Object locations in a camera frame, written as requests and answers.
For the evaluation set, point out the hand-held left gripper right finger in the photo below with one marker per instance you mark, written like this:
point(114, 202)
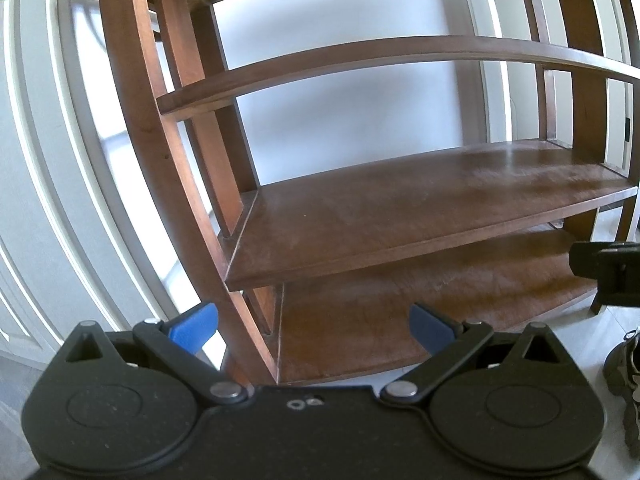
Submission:
point(430, 330)

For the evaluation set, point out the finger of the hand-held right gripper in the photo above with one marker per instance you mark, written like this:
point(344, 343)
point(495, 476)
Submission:
point(585, 260)

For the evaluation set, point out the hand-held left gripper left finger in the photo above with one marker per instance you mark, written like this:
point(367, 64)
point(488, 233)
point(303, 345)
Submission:
point(195, 327)

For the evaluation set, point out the black grey sneaker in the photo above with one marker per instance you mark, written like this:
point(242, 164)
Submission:
point(622, 375)

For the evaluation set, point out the wooden shoe rack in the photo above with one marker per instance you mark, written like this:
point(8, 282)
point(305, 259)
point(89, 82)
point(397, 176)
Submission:
point(400, 200)

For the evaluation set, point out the white panelled door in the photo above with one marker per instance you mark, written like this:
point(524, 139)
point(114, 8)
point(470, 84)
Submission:
point(30, 160)

